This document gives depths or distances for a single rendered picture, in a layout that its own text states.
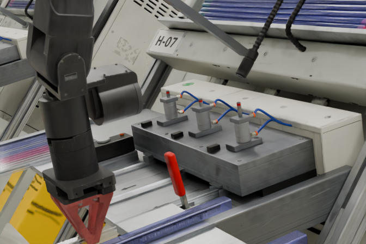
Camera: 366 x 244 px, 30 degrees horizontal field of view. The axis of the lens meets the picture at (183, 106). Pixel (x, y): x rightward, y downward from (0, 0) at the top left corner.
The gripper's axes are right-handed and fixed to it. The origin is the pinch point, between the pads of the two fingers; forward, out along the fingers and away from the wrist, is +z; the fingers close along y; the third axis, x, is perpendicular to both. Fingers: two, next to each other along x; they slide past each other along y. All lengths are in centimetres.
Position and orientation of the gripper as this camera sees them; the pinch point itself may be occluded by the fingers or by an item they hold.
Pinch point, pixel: (90, 236)
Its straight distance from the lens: 92.9
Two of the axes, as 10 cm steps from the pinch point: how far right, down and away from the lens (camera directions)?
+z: 1.5, 9.6, 2.5
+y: -4.9, -1.5, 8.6
